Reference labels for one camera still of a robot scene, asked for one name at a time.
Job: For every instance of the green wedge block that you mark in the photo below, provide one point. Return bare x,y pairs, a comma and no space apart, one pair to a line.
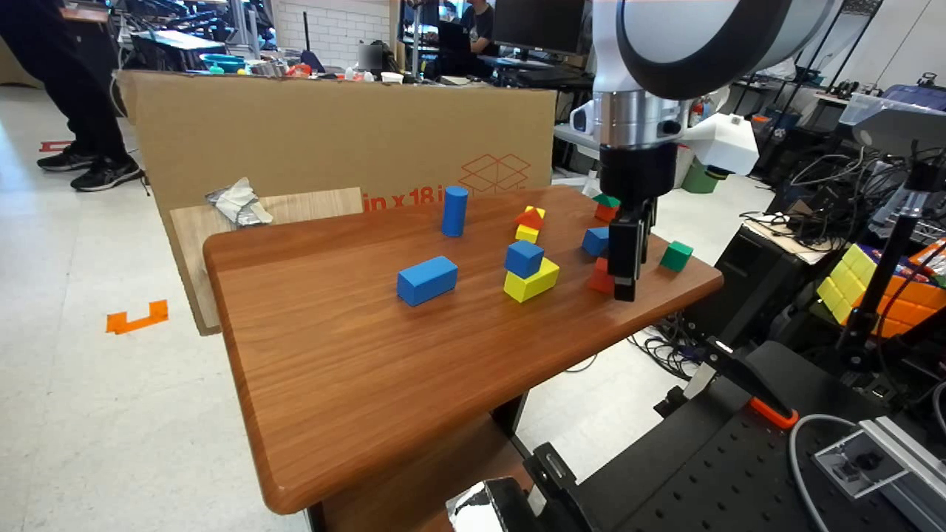
608,201

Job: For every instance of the light wooden board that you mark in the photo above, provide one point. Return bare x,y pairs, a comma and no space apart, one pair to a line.
197,241

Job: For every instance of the black computer monitor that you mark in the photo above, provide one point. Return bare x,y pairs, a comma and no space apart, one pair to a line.
542,22

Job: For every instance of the tall blue block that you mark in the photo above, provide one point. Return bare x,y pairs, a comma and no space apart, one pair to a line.
453,211

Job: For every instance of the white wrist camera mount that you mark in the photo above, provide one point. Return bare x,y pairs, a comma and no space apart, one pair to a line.
728,143

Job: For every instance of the green bin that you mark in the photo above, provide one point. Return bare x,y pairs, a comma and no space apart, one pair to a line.
706,179

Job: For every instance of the blue cube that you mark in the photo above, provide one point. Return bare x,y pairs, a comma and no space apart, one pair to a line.
525,257

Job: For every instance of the yellow sticky note pad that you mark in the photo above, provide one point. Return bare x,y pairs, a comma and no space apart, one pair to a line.
846,284

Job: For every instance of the orange block with yellow face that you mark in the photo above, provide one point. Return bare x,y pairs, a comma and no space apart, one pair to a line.
534,217

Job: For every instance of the small yellow block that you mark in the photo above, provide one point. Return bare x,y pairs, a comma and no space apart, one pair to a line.
528,233

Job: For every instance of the black camera stand pole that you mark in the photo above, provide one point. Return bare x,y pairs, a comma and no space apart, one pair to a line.
876,284

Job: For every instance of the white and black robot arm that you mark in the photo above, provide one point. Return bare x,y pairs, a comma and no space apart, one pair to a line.
689,40

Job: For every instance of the crumpled clear plastic bag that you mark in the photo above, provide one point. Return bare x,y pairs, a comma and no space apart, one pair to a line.
241,201

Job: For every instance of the blue rectangular block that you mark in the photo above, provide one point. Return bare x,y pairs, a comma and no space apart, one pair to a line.
426,278

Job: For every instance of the orange tape floor mark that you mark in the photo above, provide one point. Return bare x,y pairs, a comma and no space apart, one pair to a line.
134,320

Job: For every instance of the aluminium rail with label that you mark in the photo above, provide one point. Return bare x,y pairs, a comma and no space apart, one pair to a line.
889,468

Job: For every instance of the black sneaker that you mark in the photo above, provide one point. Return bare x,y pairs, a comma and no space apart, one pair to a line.
60,161
107,171

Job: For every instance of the yellow L-shaped block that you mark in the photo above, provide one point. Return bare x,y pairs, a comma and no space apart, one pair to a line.
534,284

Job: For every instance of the large cardboard box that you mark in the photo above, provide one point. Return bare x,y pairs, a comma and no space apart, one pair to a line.
326,133

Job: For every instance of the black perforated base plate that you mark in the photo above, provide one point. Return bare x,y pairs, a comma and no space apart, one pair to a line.
710,473

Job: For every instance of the wooden table pedestal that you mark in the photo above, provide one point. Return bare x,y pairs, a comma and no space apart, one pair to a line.
416,492

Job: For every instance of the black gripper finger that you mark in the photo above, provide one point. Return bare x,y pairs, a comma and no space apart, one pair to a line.
649,230
624,261

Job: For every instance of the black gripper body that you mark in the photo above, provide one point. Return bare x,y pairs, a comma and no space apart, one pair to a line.
639,171

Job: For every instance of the black tool with orange grip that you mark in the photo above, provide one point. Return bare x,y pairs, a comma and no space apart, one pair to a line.
757,393

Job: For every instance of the orange box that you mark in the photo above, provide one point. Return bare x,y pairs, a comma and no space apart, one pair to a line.
913,298

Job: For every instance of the white office chair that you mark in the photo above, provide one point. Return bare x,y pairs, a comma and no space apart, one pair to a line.
580,127

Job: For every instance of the person's black trousers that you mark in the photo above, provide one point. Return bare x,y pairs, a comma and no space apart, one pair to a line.
69,69

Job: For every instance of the blue arch block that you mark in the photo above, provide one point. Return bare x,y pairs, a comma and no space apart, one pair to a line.
596,241

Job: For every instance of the green cube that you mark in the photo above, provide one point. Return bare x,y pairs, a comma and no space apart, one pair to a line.
675,255

